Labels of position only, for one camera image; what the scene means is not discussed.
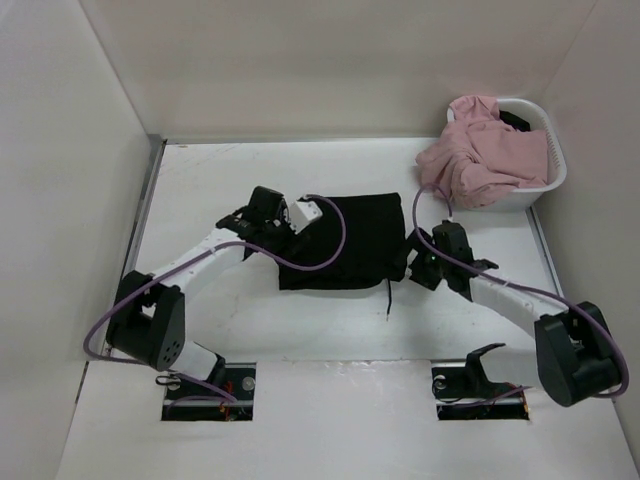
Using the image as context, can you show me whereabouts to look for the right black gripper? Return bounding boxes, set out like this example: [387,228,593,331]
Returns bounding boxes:
[386,227,451,291]

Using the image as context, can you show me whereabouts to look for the black trousers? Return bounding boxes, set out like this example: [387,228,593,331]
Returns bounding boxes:
[278,192,409,291]

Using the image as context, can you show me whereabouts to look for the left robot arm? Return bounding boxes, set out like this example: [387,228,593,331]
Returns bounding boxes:
[103,186,322,399]

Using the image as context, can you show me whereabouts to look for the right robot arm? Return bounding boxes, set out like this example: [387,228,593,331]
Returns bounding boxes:
[404,220,630,407]

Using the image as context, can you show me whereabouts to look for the pink trousers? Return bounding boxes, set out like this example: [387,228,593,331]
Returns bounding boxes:
[416,95,548,209]

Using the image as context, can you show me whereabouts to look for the black garment in basket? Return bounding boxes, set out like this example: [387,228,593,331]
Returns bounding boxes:
[499,110,531,132]

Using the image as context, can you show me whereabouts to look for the white laundry basket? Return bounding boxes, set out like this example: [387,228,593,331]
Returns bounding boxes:
[447,97,567,212]

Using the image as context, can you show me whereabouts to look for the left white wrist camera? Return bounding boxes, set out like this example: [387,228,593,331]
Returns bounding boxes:
[287,198,323,235]

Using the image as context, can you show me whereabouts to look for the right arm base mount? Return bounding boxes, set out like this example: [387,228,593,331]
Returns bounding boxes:
[431,362,529,421]

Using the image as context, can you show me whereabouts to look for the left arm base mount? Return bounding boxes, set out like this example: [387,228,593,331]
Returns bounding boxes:
[155,363,257,423]

